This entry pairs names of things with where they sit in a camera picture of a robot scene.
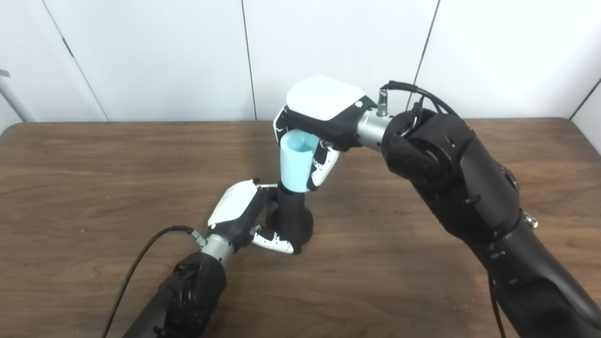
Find white and black right hand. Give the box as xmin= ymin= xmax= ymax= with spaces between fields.
xmin=273 ymin=75 xmax=377 ymax=192

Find white and black left hand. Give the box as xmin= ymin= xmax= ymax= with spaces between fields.
xmin=207 ymin=178 xmax=302 ymax=255

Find black nozzle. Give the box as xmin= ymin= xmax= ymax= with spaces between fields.
xmin=266 ymin=182 xmax=314 ymax=254

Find light blue cylinder cup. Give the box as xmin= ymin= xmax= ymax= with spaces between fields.
xmin=279 ymin=129 xmax=320 ymax=193

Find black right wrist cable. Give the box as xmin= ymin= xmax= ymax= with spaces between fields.
xmin=378 ymin=80 xmax=508 ymax=338

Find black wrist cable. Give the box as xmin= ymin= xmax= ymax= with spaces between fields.
xmin=101 ymin=225 xmax=207 ymax=338
xmin=378 ymin=80 xmax=508 ymax=338

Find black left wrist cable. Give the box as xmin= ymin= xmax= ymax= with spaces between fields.
xmin=101 ymin=225 xmax=207 ymax=338

